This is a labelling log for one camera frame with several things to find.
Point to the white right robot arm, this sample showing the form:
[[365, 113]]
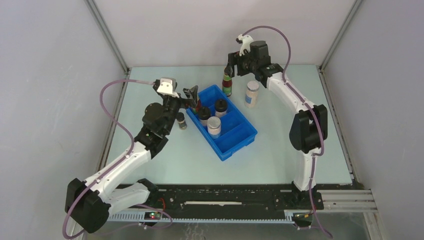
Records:
[[309, 126]]

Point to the black spice shaker front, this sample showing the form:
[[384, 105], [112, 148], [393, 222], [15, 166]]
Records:
[[180, 118]]

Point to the black-lid spout jar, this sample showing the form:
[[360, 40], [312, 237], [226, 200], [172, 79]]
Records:
[[204, 114], [221, 108]]

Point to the blue divided plastic bin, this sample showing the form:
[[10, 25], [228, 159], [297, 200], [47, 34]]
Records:
[[236, 130]]

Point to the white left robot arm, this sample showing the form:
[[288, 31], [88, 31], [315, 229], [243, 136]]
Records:
[[92, 201]]

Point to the black-lid spout jar front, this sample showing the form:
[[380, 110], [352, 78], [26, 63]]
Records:
[[204, 114]]

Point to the tall green-label sauce bottle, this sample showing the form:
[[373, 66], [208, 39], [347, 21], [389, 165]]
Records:
[[227, 82]]

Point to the peppercorn jar silver lid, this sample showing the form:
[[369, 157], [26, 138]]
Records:
[[214, 127]]

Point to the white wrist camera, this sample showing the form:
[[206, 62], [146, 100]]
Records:
[[245, 41], [167, 87]]

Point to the short yellow-cap sauce bottle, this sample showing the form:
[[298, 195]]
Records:
[[197, 107]]

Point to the peppercorn jar blue label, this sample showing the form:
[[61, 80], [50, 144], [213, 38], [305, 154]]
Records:
[[251, 94]]

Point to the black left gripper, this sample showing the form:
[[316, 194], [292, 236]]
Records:
[[191, 94]]

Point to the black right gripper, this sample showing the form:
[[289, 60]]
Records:
[[234, 59]]

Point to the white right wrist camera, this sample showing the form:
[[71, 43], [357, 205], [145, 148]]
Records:
[[245, 41]]

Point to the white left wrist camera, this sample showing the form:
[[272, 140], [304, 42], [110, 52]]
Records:
[[167, 87]]

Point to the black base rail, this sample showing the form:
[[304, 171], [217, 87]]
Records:
[[263, 202]]

